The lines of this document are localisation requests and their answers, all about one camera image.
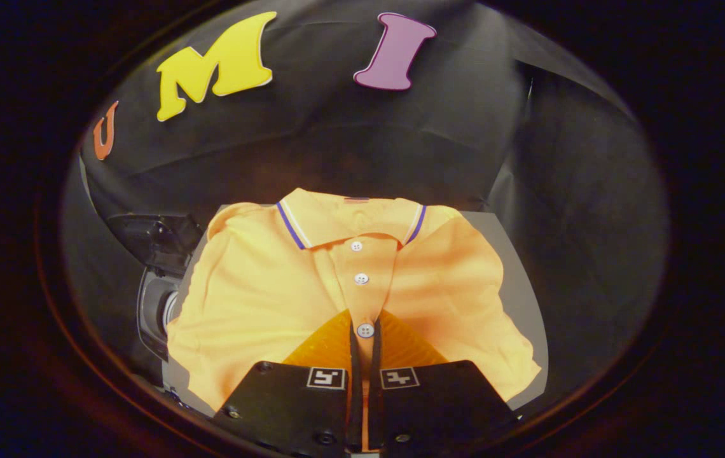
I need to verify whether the yellow polo shirt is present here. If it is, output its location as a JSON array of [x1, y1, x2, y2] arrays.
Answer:
[[167, 188, 542, 452]]

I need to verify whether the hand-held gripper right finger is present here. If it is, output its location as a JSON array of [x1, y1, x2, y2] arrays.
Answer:
[[366, 309, 521, 457]]

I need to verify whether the grey cabinet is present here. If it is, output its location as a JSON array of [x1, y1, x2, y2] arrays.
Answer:
[[162, 204, 549, 420]]

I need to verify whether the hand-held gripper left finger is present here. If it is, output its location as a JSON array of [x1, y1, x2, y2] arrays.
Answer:
[[213, 309, 363, 457]]

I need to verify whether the dark grey washing machine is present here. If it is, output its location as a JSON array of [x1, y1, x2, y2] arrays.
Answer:
[[107, 212, 205, 382]]

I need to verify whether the black backdrop cloth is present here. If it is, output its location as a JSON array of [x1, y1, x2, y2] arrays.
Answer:
[[60, 0, 672, 414]]

